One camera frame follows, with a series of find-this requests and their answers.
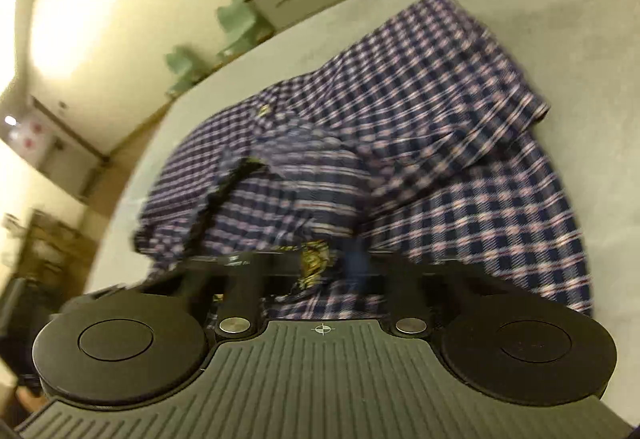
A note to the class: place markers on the white wall box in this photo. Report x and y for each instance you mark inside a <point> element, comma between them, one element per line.
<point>50,146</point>

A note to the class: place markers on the large green stool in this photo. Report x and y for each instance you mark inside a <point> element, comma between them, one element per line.
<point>240,21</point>

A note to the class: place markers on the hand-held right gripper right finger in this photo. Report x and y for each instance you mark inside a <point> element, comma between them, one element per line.
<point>356,264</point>

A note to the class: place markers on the wooden shelf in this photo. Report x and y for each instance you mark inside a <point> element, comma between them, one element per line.
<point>50,244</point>

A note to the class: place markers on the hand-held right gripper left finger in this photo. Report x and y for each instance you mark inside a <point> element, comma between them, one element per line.
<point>240,289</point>

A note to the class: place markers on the navy plaid shirt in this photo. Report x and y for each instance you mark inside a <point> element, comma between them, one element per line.
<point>425,119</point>

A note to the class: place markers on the small green stool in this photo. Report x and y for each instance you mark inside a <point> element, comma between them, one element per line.
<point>186,69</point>

